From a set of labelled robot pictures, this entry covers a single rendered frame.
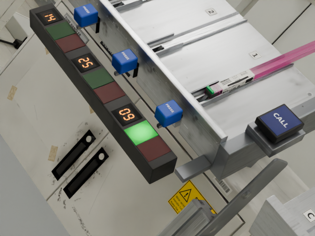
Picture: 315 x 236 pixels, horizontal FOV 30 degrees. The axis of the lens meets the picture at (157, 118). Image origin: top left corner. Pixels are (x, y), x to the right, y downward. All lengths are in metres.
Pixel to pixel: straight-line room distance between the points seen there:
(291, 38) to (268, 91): 2.07
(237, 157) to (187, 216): 0.10
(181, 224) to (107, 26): 0.32
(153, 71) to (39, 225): 0.35
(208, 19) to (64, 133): 0.50
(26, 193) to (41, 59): 0.84
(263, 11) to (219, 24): 2.08
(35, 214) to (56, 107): 0.78
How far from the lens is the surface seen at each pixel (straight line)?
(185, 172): 0.78
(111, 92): 0.82
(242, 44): 0.92
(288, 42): 2.92
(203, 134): 0.78
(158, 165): 0.75
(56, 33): 0.89
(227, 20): 0.95
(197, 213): 0.79
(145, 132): 0.78
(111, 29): 0.90
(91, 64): 0.85
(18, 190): 0.58
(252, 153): 0.80
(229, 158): 0.76
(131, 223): 1.19
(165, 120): 0.77
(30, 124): 1.38
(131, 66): 0.84
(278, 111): 0.77
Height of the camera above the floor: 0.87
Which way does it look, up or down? 14 degrees down
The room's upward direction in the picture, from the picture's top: 43 degrees clockwise
